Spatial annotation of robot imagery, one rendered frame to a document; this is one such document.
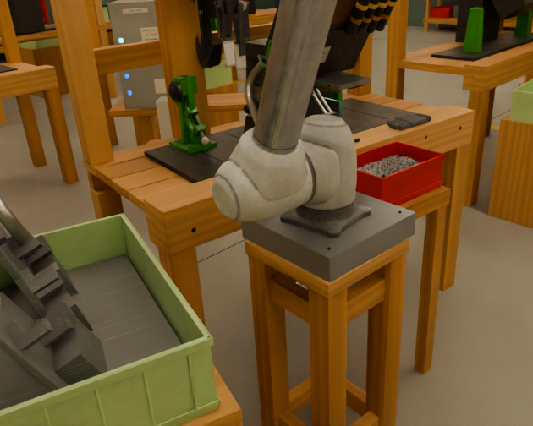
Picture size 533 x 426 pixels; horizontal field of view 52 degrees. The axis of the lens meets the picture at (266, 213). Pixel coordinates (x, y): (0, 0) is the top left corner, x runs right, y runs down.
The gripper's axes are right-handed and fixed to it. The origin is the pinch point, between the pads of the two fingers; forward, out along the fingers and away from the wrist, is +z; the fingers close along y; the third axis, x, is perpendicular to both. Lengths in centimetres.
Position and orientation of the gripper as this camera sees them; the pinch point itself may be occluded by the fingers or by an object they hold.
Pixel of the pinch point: (234, 56)
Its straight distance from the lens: 157.2
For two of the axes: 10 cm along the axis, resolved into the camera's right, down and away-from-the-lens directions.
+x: 8.0, -3.0, 5.2
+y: 6.0, 3.2, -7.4
